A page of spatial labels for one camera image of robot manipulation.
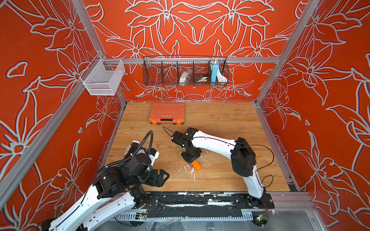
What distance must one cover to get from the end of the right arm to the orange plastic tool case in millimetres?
333

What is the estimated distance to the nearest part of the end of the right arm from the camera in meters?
0.62

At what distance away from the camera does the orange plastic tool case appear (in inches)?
41.3
